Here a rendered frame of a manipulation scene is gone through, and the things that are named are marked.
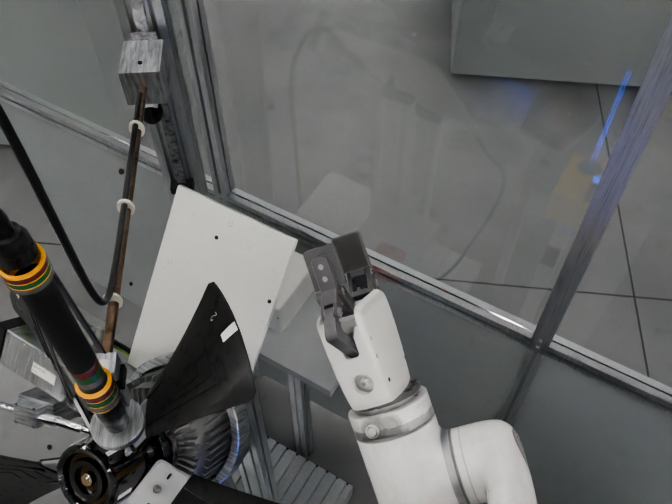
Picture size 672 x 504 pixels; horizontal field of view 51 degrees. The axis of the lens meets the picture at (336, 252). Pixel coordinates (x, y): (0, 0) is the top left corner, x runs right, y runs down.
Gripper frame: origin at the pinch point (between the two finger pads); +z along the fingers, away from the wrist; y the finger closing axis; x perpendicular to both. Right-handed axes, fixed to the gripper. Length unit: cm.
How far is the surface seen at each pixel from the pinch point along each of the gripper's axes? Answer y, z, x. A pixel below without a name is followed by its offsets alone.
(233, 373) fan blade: 21.3, -13.6, -28.8
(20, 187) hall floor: 190, 58, -203
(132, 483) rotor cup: 23, -27, -54
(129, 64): 40, 38, -39
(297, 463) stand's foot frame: 133, -71, -86
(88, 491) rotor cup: 20, -26, -60
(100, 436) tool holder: 5.8, -13.9, -41.1
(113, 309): 10.5, 1.0, -36.1
